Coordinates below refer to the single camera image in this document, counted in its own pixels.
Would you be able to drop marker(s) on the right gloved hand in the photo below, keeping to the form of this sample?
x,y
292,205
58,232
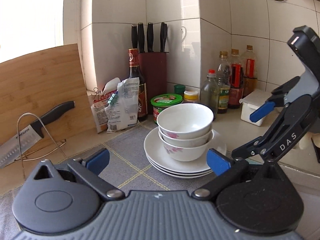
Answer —
x,y
307,140

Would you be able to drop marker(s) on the clear glass oil bottle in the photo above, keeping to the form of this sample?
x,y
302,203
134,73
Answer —
x,y
209,95

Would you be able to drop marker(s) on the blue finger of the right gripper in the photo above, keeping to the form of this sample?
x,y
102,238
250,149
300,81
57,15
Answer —
x,y
254,147
262,111

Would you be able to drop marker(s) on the dark red knife block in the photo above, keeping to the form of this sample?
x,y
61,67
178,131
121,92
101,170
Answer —
x,y
153,64

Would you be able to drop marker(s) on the blue grey checked cloth mat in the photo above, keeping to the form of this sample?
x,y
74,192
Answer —
x,y
71,201

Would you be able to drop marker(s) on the white floral plate back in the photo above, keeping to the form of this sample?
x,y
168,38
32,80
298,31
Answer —
x,y
192,169

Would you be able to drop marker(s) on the metal wire board stand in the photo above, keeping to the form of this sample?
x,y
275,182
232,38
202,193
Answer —
x,y
30,139

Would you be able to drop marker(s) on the bamboo cutting board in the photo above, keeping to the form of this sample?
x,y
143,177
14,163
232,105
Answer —
x,y
36,83

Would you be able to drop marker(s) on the large white floral plate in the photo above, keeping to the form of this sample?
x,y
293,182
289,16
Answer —
x,y
154,148

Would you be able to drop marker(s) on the black handled santoku knife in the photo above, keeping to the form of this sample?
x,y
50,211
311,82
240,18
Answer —
x,y
9,150

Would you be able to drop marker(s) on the white plastic seasoning box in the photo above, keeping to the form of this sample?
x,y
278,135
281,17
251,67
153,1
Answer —
x,y
252,102

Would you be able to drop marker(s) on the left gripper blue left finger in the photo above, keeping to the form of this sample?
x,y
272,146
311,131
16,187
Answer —
x,y
87,173

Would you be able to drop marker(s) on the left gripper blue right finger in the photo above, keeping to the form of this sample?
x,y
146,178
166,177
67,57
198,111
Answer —
x,y
228,172

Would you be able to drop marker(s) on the small green cap bottle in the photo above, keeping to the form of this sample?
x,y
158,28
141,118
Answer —
x,y
179,89

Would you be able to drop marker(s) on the orange cap vinegar bottle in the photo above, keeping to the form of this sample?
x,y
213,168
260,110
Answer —
x,y
250,70

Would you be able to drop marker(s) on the green label condiment bottle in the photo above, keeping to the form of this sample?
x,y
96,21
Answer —
x,y
223,74

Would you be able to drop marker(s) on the red label sauce bottle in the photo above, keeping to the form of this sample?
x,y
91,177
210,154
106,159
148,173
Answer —
x,y
236,80

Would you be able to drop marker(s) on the dark soy sauce bottle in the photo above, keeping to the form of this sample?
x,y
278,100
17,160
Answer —
x,y
136,74

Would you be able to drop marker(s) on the green lid sauce jar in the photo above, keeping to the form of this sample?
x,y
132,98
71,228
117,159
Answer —
x,y
162,102

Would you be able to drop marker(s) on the red white seasoning bag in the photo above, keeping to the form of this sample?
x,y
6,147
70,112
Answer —
x,y
99,101

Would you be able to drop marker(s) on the white bowl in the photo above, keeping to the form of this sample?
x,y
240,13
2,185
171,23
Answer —
x,y
185,121
186,154
187,143

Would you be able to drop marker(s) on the yellow cap spice jar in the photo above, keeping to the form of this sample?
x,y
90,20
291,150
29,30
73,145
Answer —
x,y
191,96

